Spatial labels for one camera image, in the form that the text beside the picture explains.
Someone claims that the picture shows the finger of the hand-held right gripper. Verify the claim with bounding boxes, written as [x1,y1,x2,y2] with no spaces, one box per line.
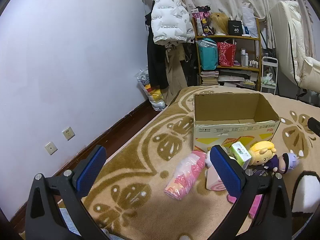
[307,117,320,137]

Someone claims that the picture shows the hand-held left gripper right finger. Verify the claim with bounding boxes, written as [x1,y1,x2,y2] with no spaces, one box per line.
[207,144,293,240]

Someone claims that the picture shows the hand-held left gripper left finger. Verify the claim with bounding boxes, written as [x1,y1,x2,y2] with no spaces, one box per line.
[25,144,111,240]

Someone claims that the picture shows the cardboard box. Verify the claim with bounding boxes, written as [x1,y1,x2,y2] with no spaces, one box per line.
[193,92,280,153]

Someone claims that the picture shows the yellow-haired plush doll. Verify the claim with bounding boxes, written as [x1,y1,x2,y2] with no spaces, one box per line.
[247,140,282,172]

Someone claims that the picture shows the pink swiss roll plush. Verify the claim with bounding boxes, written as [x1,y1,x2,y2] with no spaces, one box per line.
[205,166,229,192]

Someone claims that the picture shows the green tissue pack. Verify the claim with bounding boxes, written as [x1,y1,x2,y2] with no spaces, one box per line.
[229,142,252,169]

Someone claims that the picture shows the pink plastic-wrapped packet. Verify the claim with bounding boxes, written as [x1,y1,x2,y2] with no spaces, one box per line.
[164,150,207,201]

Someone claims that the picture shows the lavender-haired plush doll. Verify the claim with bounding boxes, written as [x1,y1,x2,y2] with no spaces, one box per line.
[276,152,300,173]

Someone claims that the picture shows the beige patterned blanket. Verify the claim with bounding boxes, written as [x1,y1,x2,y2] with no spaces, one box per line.
[57,85,320,240]

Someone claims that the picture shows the small bag of green goods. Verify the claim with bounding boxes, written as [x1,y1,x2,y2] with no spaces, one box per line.
[261,73,275,85]

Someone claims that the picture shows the white and black plush cushion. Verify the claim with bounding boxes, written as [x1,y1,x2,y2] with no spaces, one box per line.
[291,170,317,218]

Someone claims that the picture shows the white metal cart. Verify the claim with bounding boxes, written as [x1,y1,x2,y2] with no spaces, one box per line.
[260,56,278,95]

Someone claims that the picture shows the cream padded chair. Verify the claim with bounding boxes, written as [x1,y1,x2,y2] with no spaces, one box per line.
[269,0,320,96]

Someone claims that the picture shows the pile of papers and booklets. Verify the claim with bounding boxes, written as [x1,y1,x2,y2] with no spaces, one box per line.
[217,70,258,89]

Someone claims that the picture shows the stack of books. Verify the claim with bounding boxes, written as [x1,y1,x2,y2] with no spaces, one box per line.
[201,70,219,85]

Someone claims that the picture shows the clear plastic bag of goods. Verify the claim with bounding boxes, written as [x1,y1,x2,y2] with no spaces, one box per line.
[136,69,167,112]

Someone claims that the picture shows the row of cosmetic bottles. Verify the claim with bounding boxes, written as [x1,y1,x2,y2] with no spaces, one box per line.
[240,48,259,68]

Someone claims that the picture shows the beige coat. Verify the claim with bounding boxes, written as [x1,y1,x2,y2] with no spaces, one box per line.
[162,42,188,105]

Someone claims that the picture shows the dark hanging clothes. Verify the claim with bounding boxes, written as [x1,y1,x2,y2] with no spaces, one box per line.
[184,42,201,87]

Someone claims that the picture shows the red gift bag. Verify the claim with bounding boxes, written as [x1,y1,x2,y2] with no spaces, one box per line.
[217,42,237,67]

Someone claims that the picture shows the teal bag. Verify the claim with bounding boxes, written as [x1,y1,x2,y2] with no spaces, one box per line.
[197,39,218,70]

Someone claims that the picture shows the white plastic bag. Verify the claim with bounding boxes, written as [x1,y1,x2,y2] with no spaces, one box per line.
[242,6,258,37]

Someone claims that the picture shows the wooden shelf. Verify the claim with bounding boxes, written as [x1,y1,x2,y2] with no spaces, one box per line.
[192,12,262,90]

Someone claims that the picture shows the black box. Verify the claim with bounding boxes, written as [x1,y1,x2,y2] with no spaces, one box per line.
[228,19,243,37]

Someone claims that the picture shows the black coat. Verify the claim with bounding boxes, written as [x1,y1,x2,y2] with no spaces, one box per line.
[146,12,168,90]

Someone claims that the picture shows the blonde wig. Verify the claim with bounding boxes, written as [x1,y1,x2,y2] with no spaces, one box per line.
[209,12,230,35]

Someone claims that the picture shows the black and pink patterned bag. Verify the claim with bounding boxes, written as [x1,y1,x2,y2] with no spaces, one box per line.
[192,6,215,37]

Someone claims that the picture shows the white puffer jacket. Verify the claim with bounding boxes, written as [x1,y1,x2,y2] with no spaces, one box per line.
[151,0,195,46]

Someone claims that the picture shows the cream wall socket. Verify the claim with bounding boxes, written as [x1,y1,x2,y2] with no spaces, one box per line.
[45,142,58,155]
[62,127,75,141]

